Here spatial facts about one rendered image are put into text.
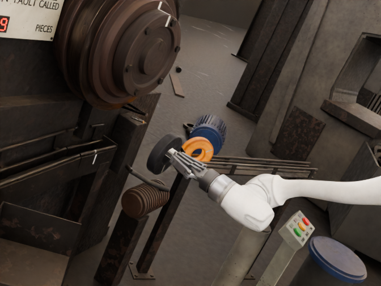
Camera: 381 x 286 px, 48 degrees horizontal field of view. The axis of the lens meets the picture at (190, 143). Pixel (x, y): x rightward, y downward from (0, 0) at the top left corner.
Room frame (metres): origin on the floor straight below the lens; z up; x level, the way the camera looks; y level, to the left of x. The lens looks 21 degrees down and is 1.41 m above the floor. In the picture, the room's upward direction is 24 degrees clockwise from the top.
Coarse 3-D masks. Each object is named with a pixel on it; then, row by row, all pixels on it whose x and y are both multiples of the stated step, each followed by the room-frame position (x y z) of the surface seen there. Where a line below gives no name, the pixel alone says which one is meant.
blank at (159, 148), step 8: (168, 136) 1.31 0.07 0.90; (176, 136) 1.33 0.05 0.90; (160, 144) 1.28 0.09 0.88; (168, 144) 1.29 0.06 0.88; (176, 144) 1.34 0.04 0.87; (152, 152) 1.27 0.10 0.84; (160, 152) 1.26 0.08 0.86; (152, 160) 1.26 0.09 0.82; (160, 160) 1.29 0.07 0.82; (168, 160) 1.35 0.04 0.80; (152, 168) 1.27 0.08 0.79; (160, 168) 1.31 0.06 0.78
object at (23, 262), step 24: (0, 216) 0.89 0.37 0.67; (24, 216) 0.90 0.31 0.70; (48, 216) 0.91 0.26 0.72; (0, 240) 0.88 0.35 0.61; (24, 240) 0.90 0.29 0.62; (48, 240) 0.92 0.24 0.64; (72, 240) 0.93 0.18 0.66; (0, 264) 0.81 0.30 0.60; (24, 264) 0.84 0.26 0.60; (48, 264) 0.88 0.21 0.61
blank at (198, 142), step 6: (192, 138) 1.75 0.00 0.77; (198, 138) 1.75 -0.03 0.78; (204, 138) 1.77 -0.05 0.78; (186, 144) 1.73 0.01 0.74; (192, 144) 1.73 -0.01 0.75; (198, 144) 1.74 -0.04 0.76; (204, 144) 1.76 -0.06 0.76; (210, 144) 1.77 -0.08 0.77; (186, 150) 1.72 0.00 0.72; (192, 150) 1.73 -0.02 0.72; (204, 150) 1.77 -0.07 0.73; (210, 150) 1.78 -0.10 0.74; (198, 156) 1.79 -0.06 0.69; (204, 156) 1.77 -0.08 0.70; (210, 156) 1.79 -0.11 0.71
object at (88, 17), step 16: (96, 0) 1.19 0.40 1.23; (112, 0) 1.20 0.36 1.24; (176, 0) 1.50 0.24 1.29; (80, 16) 1.18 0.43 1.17; (96, 16) 1.16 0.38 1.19; (176, 16) 1.54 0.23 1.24; (80, 32) 1.17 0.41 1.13; (96, 32) 1.18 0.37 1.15; (80, 48) 1.15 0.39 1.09; (80, 64) 1.16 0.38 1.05; (80, 80) 1.18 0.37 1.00; (96, 96) 1.27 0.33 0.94
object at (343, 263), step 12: (312, 240) 2.04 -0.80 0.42; (324, 240) 2.07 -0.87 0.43; (312, 252) 1.92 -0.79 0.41; (324, 252) 1.94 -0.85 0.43; (336, 252) 2.00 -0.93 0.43; (348, 252) 2.06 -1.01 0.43; (312, 264) 1.93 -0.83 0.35; (324, 264) 1.85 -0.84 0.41; (336, 264) 1.87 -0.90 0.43; (348, 264) 1.92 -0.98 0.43; (360, 264) 1.98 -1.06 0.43; (300, 276) 1.95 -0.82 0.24; (312, 276) 1.90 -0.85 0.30; (324, 276) 1.87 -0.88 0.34; (336, 276) 1.83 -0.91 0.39; (348, 276) 1.84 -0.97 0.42; (360, 276) 1.87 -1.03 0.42
